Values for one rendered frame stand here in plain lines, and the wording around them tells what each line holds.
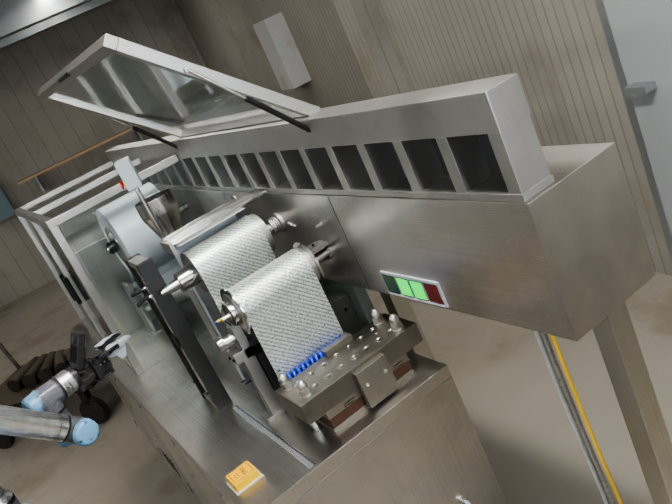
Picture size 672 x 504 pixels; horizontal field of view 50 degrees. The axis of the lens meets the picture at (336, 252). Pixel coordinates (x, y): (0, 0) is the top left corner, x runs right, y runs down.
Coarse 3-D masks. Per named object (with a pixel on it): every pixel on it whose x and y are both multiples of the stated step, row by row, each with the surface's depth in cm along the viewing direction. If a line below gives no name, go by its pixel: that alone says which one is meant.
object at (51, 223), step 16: (176, 160) 284; (80, 176) 378; (144, 176) 279; (48, 192) 372; (112, 192) 273; (80, 208) 268; (32, 224) 315; (48, 224) 263; (32, 240) 369; (64, 240) 266; (64, 272) 323; (80, 272) 270; (64, 288) 378; (96, 304) 274; (112, 320) 278; (128, 352) 282
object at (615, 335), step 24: (408, 312) 237; (624, 312) 154; (600, 336) 157; (624, 336) 154; (624, 360) 155; (624, 384) 159; (648, 384) 160; (624, 408) 163; (648, 408) 160; (648, 432) 161; (648, 456) 166; (648, 480) 170
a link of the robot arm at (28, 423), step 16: (0, 416) 186; (16, 416) 189; (32, 416) 192; (48, 416) 196; (64, 416) 200; (0, 432) 187; (16, 432) 189; (32, 432) 192; (48, 432) 194; (64, 432) 197; (80, 432) 198; (96, 432) 202
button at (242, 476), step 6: (246, 462) 190; (240, 468) 188; (246, 468) 187; (252, 468) 186; (228, 474) 188; (234, 474) 187; (240, 474) 186; (246, 474) 185; (252, 474) 184; (258, 474) 185; (228, 480) 186; (234, 480) 184; (240, 480) 183; (246, 480) 184; (252, 480) 184; (234, 486) 183; (240, 486) 183
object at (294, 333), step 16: (320, 288) 204; (288, 304) 200; (304, 304) 202; (320, 304) 205; (272, 320) 198; (288, 320) 200; (304, 320) 203; (320, 320) 205; (336, 320) 208; (256, 336) 196; (272, 336) 198; (288, 336) 201; (304, 336) 203; (320, 336) 206; (336, 336) 208; (272, 352) 199; (288, 352) 201; (304, 352) 204; (288, 368) 202
